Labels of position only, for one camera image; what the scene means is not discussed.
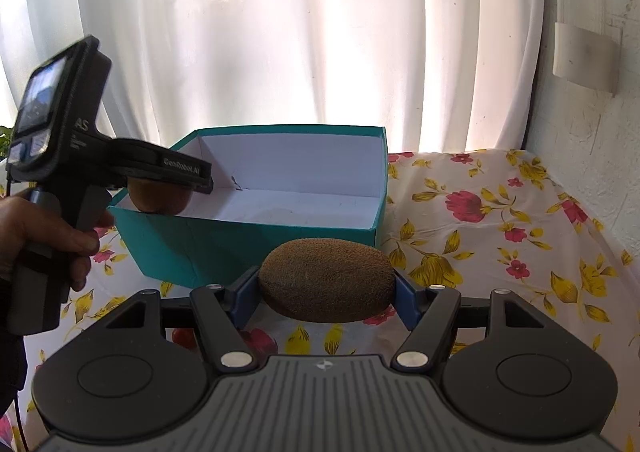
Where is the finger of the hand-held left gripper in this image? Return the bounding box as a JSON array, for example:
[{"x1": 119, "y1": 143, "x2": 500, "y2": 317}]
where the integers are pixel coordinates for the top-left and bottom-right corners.
[{"x1": 113, "y1": 138, "x2": 215, "y2": 196}]

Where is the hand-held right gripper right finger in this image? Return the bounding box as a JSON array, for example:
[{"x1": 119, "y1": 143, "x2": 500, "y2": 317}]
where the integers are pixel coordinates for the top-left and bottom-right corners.
[{"x1": 390, "y1": 267, "x2": 547, "y2": 375}]

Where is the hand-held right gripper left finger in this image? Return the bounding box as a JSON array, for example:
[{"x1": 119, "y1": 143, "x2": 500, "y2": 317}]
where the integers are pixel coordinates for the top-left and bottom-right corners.
[{"x1": 106, "y1": 265, "x2": 263, "y2": 375}]

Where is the teal cardboard box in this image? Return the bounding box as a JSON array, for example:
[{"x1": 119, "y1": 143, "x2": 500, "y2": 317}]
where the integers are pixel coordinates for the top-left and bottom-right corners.
[{"x1": 107, "y1": 125, "x2": 389, "y2": 289}]

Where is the elongated brown kiwi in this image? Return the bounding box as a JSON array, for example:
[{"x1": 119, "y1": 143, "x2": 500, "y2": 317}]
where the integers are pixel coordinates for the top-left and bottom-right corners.
[{"x1": 258, "y1": 239, "x2": 397, "y2": 324}]

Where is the person's left hand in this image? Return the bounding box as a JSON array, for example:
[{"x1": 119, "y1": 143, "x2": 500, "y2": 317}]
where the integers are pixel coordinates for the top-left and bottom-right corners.
[{"x1": 0, "y1": 194, "x2": 115, "y2": 292}]

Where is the floral white tablecloth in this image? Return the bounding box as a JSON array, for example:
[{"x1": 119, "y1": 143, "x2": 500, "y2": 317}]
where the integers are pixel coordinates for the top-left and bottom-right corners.
[{"x1": 0, "y1": 148, "x2": 637, "y2": 452}]

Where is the white curtain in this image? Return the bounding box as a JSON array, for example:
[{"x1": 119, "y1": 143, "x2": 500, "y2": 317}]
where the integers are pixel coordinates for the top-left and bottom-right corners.
[{"x1": 0, "y1": 0, "x2": 547, "y2": 159}]

